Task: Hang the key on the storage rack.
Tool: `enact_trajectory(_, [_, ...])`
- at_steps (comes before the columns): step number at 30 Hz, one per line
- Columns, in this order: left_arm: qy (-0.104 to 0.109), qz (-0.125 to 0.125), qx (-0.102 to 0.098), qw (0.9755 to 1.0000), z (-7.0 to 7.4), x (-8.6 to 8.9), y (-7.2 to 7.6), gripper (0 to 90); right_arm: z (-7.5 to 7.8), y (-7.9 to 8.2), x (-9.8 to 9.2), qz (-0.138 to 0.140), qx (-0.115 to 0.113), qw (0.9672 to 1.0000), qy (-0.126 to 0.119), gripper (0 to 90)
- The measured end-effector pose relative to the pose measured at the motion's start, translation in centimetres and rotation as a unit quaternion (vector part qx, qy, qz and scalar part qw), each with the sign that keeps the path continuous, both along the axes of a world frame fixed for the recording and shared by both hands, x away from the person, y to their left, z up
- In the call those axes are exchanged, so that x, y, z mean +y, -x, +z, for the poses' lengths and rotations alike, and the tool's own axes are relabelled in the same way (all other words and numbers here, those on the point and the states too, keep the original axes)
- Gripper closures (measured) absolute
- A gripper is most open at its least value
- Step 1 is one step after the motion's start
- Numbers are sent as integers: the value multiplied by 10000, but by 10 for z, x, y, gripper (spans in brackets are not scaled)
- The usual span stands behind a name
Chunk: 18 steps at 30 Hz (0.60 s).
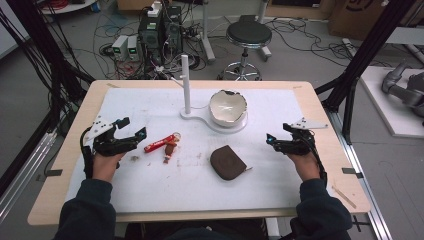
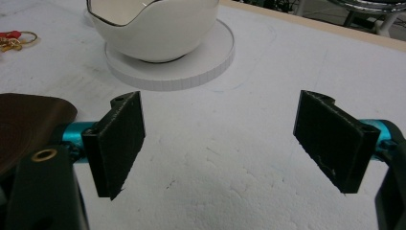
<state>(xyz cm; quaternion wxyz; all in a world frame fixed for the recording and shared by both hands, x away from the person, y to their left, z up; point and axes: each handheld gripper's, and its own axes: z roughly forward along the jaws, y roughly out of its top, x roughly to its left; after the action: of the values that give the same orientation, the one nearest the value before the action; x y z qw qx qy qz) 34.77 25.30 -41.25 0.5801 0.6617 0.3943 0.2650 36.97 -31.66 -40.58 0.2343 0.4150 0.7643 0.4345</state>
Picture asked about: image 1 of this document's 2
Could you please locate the white cracked eggshell bowl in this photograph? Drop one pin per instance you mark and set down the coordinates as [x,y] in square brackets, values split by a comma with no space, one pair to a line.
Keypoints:
[228,108]

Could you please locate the person's right hand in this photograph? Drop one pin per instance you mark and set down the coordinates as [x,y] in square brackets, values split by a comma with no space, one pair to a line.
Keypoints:
[307,166]

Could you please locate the black metal frame post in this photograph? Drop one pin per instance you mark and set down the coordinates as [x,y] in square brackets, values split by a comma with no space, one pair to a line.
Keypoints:
[40,50]
[363,60]

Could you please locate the brown zip pouch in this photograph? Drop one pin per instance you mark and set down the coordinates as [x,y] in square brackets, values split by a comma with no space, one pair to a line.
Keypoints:
[227,163]

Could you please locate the black round stool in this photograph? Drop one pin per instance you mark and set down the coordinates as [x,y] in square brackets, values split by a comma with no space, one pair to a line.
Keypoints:
[249,35]

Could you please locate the person's left hand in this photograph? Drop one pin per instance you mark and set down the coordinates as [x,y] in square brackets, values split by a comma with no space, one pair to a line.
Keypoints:
[106,166]

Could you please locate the black computer tower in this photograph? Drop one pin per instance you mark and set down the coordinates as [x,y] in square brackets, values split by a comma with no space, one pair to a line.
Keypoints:
[160,33]

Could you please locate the grey tape piece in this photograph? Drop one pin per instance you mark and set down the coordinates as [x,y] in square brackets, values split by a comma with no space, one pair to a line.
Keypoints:
[352,171]
[53,173]

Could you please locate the grey power supply unit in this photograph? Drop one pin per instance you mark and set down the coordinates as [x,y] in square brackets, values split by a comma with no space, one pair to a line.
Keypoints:
[132,48]
[119,46]

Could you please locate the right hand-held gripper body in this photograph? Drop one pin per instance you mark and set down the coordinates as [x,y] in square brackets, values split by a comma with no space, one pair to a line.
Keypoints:
[298,141]

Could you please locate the white table mat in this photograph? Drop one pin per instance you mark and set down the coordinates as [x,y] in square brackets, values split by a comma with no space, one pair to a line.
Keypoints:
[186,186]

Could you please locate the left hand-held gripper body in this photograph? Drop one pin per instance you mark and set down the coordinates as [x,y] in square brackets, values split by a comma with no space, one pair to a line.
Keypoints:
[106,143]

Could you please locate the thin wooden stick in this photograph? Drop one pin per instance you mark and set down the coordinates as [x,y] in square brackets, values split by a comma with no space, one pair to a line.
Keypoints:
[344,196]

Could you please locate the white stand with post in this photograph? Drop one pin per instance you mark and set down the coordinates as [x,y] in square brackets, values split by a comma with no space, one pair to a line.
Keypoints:
[186,86]

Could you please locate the brown cardboard box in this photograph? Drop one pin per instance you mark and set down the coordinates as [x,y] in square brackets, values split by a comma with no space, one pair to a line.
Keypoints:
[360,16]

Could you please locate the white power strip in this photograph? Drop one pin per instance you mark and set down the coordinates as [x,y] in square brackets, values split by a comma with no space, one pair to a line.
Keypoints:
[154,9]

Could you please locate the white floor board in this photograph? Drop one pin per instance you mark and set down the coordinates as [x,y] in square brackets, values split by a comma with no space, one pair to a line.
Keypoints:
[390,106]

